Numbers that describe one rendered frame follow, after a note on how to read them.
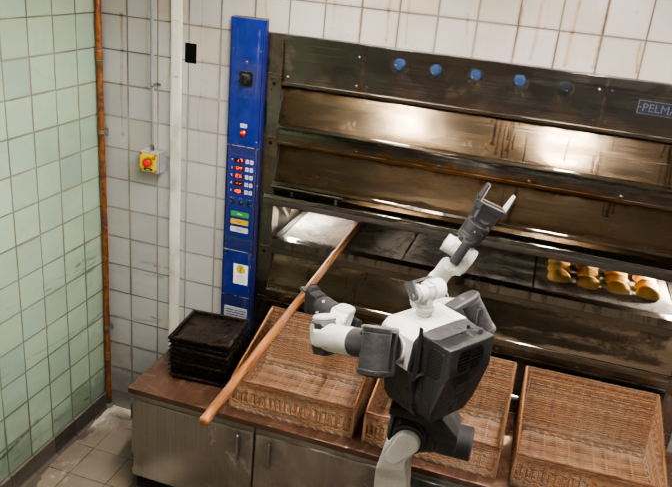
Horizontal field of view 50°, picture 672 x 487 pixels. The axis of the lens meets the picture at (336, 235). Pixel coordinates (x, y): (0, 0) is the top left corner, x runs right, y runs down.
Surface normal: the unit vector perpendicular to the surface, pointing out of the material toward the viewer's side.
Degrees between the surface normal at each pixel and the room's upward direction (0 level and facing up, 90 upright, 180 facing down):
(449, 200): 70
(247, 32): 90
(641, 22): 90
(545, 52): 90
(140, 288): 90
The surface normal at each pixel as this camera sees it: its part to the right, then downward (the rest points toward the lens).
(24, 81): 0.95, 0.19
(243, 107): -0.29, 0.33
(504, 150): -0.25, -0.01
